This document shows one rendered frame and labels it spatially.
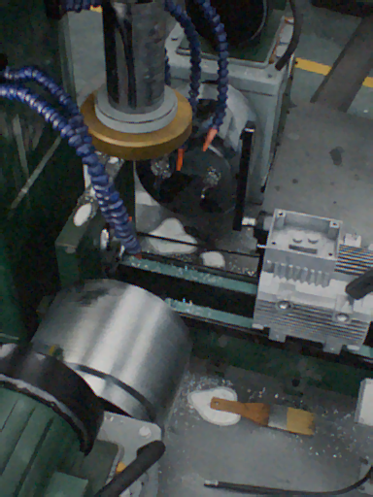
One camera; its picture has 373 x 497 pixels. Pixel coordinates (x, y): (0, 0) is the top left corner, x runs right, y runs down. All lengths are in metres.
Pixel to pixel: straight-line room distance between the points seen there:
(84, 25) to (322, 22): 1.41
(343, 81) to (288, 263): 2.64
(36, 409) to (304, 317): 0.62
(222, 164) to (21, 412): 0.81
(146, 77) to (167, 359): 0.42
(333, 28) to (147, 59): 3.34
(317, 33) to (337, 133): 2.24
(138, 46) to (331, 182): 0.97
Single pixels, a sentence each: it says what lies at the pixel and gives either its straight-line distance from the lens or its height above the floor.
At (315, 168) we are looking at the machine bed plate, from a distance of 1.88.
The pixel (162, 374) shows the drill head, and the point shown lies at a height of 1.11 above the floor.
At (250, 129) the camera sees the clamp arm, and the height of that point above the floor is 1.25.
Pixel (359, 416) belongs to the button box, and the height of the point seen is 1.05.
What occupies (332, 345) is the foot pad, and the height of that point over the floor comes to 0.98.
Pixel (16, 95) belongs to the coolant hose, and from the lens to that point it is 0.95.
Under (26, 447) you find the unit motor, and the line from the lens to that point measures 0.72.
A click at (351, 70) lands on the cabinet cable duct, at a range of 3.86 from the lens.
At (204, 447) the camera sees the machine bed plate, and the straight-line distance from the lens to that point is 1.31.
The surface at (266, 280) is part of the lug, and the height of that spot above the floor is 1.08.
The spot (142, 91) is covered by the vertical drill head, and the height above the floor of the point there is 1.40.
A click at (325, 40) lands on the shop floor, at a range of 4.17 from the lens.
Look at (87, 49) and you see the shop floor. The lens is 3.96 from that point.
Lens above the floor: 1.96
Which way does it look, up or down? 46 degrees down
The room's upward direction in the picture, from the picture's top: 3 degrees clockwise
